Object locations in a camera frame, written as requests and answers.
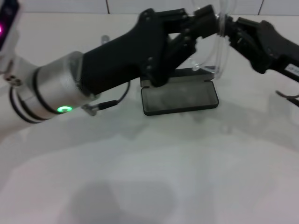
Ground black cable with metal connector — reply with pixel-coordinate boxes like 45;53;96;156
81;80;131;117
275;90;299;105

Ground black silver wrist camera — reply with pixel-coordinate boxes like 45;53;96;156
0;0;21;53

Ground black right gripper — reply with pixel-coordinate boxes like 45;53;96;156
227;16;299;83

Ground clear transparent glasses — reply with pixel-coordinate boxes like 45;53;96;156
190;0;234;79

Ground black glasses case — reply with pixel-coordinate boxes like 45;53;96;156
139;67;220;117

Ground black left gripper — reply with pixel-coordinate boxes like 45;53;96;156
81;8;199;96

